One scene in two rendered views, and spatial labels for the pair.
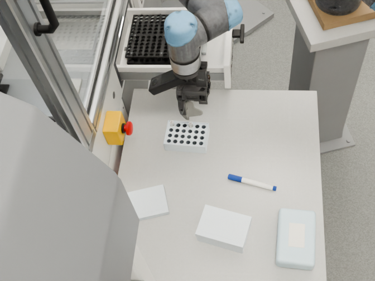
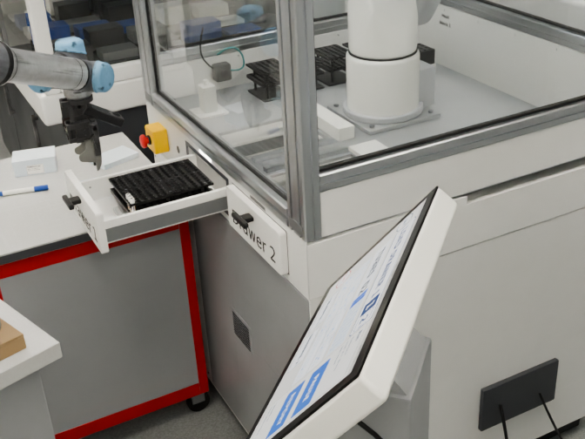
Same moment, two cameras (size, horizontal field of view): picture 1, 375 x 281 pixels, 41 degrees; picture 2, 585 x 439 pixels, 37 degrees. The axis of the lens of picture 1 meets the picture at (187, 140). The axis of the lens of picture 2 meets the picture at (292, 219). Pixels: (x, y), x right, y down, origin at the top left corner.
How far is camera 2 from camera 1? 3.04 m
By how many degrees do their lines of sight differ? 87
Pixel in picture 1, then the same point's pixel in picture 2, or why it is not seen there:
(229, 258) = not seen: hidden behind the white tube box
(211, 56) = (105, 212)
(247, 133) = (43, 213)
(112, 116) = (157, 128)
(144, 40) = (180, 173)
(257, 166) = (23, 201)
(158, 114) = not seen: hidden behind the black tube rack
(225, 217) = (34, 156)
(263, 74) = not seen: outside the picture
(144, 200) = (113, 155)
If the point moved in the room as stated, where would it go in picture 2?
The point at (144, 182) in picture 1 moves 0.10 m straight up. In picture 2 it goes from (124, 166) to (120, 137)
